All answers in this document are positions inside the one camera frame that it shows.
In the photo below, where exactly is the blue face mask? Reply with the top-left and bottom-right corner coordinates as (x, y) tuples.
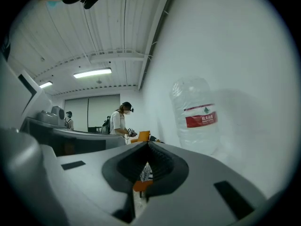
(46, 0), (63, 9)

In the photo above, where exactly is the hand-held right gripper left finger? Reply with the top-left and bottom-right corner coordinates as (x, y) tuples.
(42, 141), (150, 226)

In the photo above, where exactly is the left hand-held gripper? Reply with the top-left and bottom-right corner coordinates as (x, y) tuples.
(0, 53), (71, 133)

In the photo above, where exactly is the large clear water bottle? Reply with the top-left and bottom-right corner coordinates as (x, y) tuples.
(169, 76), (221, 155)

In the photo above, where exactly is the grey window blind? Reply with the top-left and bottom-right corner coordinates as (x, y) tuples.
(87, 95), (121, 133)
(64, 97), (89, 133)

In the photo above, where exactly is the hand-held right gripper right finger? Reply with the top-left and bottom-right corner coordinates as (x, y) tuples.
(135, 141), (270, 226)

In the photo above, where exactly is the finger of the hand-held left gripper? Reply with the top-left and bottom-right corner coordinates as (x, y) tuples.
(52, 128), (127, 155)

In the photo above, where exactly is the white striped throw blanket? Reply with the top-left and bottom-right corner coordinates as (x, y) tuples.
(140, 163), (154, 181)

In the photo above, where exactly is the orange cushion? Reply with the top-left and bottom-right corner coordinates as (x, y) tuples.
(138, 130), (151, 142)

